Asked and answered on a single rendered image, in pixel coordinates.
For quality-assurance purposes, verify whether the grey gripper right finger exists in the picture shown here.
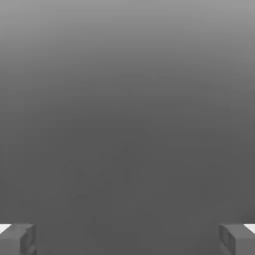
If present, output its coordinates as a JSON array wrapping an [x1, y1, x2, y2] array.
[[218, 223, 255, 255]]

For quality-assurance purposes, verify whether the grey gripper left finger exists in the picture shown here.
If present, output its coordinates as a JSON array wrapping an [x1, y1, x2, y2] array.
[[0, 223, 37, 255]]

